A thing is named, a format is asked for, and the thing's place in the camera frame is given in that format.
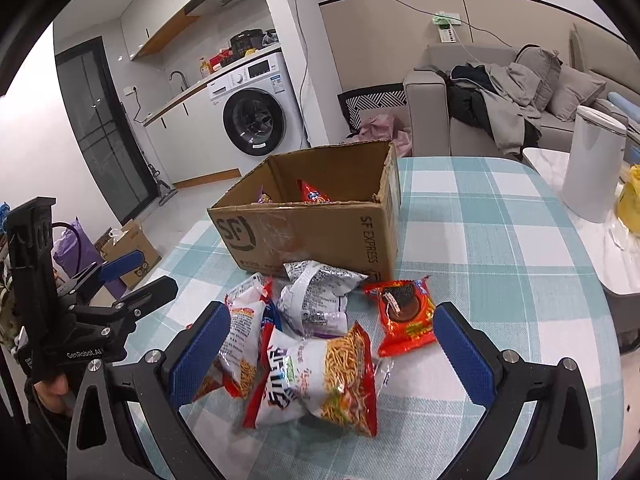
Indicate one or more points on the light grey cushion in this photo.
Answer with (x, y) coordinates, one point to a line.
(575, 92)

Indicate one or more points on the brown cardboard box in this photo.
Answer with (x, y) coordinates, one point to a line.
(310, 230)

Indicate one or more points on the grey sofa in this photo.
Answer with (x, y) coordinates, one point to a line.
(430, 110)

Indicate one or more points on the pink cloth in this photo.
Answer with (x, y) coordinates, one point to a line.
(382, 127)

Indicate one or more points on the light blue cushion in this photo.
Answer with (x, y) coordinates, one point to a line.
(625, 105)

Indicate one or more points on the grey hoodie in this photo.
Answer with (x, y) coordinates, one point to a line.
(510, 105)

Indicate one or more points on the red white snack packet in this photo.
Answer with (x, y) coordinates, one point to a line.
(242, 340)

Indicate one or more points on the purple bag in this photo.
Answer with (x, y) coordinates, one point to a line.
(70, 250)

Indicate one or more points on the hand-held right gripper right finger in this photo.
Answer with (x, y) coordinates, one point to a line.
(462, 355)

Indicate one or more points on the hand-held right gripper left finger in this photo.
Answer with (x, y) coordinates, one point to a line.
(200, 355)

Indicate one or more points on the yellow bag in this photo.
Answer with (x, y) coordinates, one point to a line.
(632, 200)

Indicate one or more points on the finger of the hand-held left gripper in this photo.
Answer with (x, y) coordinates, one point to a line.
(150, 292)
(122, 262)

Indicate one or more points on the small colourful snack packet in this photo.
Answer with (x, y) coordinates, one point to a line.
(264, 198)

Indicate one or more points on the person's left hand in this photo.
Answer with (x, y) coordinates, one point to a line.
(52, 392)

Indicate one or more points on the black white patterned cushion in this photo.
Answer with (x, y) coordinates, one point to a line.
(370, 102)

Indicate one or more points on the dark grey cushion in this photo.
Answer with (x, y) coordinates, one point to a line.
(540, 67)

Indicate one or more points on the white wall cabinet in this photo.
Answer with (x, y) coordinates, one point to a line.
(150, 20)

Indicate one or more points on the white wall controller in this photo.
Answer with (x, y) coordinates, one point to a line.
(447, 27)

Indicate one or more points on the yellow bottle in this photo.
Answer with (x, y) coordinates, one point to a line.
(204, 67)

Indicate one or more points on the white washing machine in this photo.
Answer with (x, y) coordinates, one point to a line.
(255, 120)

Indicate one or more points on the black glass door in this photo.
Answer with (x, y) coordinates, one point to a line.
(100, 135)

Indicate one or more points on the small printed cardboard box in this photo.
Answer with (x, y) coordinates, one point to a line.
(132, 237)

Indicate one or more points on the red snack packet blue logo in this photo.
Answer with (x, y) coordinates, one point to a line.
(312, 193)

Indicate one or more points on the white cylindrical container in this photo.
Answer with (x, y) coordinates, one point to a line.
(592, 170)

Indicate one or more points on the red cookie packet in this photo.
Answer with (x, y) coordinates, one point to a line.
(405, 325)

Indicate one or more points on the red container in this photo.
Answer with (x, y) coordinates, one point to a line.
(220, 60)

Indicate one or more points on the teal plaid tablecloth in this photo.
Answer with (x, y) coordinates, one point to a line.
(450, 240)

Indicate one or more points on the blue cookie packet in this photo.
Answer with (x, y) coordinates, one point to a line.
(271, 312)

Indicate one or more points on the silver snack packet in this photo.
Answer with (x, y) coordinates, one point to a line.
(315, 300)

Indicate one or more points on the white kitchen counter cabinet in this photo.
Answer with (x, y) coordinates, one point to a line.
(190, 140)

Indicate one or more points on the large noodle snack packet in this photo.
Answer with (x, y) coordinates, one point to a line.
(330, 380)

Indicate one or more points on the black jacket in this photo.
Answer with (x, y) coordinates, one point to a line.
(465, 105)

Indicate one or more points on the kitchen faucet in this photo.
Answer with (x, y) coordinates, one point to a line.
(185, 82)

